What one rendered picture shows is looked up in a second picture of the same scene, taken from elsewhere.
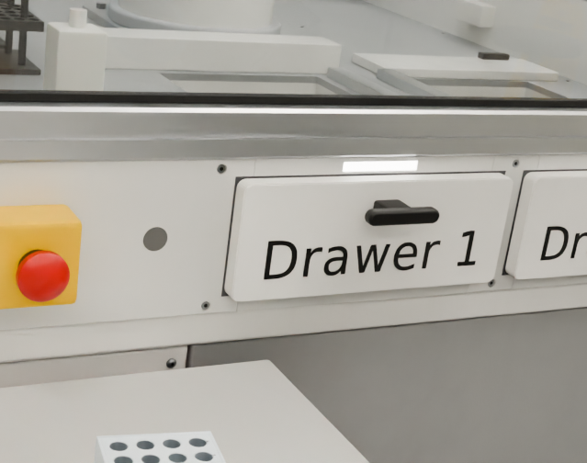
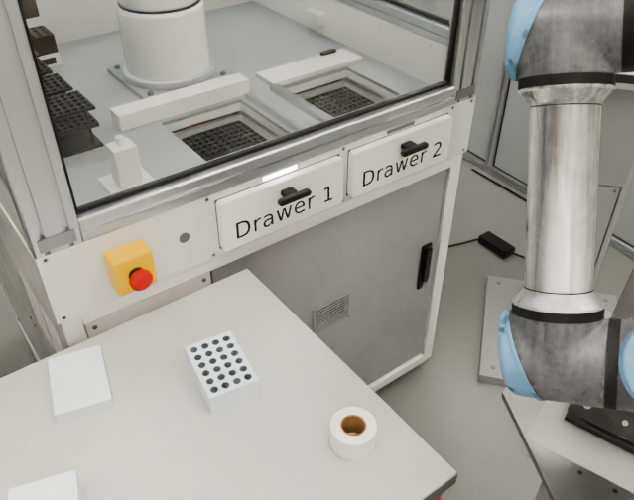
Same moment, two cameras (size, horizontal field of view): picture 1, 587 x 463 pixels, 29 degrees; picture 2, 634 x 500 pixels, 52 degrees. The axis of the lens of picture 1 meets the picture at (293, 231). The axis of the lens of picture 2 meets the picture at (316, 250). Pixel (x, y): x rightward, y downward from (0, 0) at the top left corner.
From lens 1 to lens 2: 0.39 m
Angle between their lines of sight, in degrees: 20
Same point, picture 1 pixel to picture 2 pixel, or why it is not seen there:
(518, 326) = (358, 211)
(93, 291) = (162, 267)
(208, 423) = (227, 314)
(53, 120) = (126, 208)
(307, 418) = (269, 301)
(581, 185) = (376, 149)
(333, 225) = (264, 206)
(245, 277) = (228, 241)
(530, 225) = (355, 174)
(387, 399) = (304, 260)
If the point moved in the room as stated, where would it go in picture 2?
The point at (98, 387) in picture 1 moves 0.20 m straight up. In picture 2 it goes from (176, 307) to (160, 219)
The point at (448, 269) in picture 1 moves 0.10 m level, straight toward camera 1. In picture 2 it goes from (320, 205) to (319, 233)
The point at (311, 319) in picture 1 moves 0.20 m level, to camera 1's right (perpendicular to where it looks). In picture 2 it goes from (262, 242) to (358, 235)
